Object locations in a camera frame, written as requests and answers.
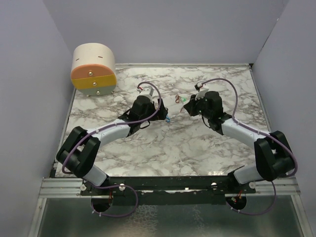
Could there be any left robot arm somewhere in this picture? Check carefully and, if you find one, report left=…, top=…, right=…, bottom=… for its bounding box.
left=56, top=95, right=167, bottom=195

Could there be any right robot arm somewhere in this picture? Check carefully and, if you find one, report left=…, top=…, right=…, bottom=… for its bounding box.
left=184, top=91, right=295, bottom=193

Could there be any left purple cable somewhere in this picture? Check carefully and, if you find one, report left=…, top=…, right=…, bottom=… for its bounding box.
left=61, top=81, right=163, bottom=218

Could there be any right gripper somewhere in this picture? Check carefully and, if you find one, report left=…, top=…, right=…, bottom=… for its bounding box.
left=184, top=93, right=212, bottom=119

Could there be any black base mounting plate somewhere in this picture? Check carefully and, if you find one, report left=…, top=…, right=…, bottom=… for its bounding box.
left=80, top=175, right=255, bottom=205

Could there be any aluminium rail frame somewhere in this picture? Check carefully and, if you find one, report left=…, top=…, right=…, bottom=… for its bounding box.
left=39, top=177, right=301, bottom=198

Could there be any round three-drawer storage box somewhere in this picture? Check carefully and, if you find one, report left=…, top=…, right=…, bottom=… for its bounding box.
left=70, top=43, right=117, bottom=96

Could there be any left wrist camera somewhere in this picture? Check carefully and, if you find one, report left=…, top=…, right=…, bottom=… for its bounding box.
left=137, top=86, right=154, bottom=99

